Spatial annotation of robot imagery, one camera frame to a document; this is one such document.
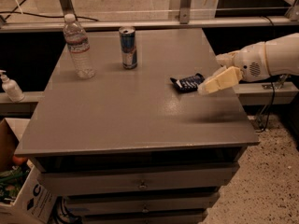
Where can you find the blue silver energy drink can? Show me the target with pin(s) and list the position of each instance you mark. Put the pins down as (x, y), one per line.
(128, 47)

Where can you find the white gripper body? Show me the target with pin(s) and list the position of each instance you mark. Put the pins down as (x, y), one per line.
(249, 64)

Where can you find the clear plastic water bottle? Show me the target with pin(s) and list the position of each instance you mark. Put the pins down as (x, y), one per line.
(79, 47)

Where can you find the white cardboard box with items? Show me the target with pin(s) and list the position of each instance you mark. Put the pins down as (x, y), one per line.
(23, 199)

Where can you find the dark blue rxbar wrapper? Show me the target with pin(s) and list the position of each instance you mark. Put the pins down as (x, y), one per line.
(188, 84)

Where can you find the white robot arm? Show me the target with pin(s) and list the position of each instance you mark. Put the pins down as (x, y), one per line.
(282, 55)

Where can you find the white pump sanitizer bottle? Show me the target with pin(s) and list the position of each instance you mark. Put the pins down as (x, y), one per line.
(11, 87)

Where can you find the metal frame rail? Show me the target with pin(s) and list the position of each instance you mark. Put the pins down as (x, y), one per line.
(143, 14)

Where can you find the grey drawer cabinet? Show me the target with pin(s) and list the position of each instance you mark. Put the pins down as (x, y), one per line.
(124, 147)

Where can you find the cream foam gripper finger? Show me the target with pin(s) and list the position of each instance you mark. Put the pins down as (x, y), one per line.
(223, 78)
(227, 59)

